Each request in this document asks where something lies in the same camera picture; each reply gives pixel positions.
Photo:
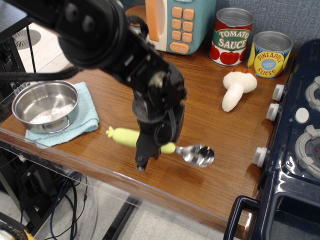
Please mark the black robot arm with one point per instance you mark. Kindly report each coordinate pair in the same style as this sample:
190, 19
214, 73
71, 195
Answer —
96, 34

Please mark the stainless steel pot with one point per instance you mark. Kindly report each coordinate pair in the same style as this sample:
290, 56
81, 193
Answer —
47, 107

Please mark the toy microwave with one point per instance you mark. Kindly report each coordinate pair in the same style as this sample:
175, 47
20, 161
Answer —
174, 26

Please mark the plush white mushroom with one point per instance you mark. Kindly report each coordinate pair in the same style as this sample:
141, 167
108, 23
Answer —
237, 82

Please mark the light blue cloth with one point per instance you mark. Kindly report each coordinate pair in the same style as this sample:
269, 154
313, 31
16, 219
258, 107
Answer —
86, 121

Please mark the black side table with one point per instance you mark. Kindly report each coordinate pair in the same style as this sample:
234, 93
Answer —
10, 60

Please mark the dark blue toy stove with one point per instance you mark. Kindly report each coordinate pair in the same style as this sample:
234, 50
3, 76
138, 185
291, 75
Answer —
288, 202

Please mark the pineapple slices can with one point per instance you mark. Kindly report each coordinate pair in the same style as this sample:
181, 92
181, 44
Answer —
269, 53

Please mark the tomato sauce can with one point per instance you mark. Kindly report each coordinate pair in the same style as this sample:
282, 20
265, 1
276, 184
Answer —
231, 33

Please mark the spoon with green handle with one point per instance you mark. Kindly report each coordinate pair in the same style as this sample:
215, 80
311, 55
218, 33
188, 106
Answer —
197, 155

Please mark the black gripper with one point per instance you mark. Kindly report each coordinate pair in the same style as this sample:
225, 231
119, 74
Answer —
158, 130

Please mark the white stove knob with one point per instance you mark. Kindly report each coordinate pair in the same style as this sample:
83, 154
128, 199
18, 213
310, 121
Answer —
259, 156
272, 111
278, 92

